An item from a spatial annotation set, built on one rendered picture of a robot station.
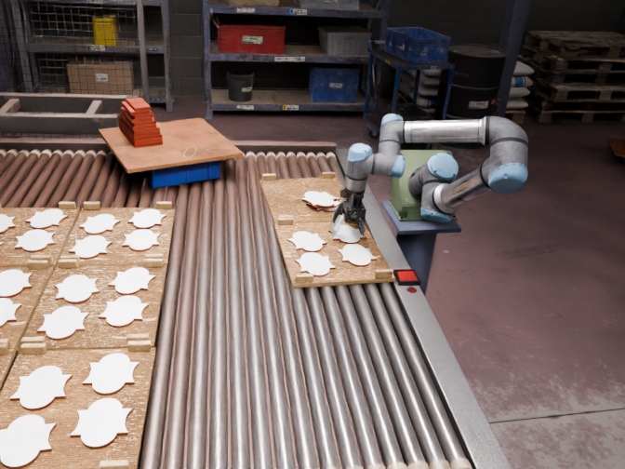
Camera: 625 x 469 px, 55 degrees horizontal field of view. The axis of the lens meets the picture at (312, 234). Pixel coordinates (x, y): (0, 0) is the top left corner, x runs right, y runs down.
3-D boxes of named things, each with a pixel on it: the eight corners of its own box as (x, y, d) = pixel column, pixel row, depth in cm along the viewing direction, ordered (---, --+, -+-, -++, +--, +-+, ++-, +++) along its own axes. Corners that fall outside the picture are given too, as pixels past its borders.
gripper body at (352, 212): (344, 224, 211) (348, 194, 204) (339, 212, 218) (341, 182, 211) (365, 223, 212) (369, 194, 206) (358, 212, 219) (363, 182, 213)
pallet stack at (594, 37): (594, 101, 767) (616, 31, 724) (646, 127, 681) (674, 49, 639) (500, 100, 741) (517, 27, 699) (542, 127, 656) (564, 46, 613)
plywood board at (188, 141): (202, 121, 298) (202, 117, 297) (243, 156, 261) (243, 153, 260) (99, 132, 275) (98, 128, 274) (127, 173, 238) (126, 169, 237)
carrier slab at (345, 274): (362, 223, 235) (362, 220, 234) (395, 281, 200) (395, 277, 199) (273, 227, 228) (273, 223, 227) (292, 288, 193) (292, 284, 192)
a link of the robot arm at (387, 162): (407, 142, 202) (375, 139, 202) (405, 173, 199) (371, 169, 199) (404, 153, 210) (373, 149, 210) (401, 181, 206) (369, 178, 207)
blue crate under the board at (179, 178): (196, 154, 287) (195, 134, 282) (221, 178, 264) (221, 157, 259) (131, 163, 272) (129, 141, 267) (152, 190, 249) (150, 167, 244)
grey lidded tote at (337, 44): (359, 48, 654) (361, 25, 642) (371, 56, 624) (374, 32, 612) (315, 48, 640) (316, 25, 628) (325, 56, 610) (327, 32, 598)
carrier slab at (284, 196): (336, 180, 270) (336, 177, 270) (363, 222, 236) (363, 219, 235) (259, 182, 263) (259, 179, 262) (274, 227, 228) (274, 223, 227)
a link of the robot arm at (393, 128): (529, 105, 190) (378, 110, 205) (529, 137, 187) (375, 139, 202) (527, 123, 201) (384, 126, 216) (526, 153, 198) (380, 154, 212)
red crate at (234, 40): (278, 46, 641) (279, 18, 627) (285, 55, 603) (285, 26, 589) (217, 44, 628) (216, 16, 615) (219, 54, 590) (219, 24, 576)
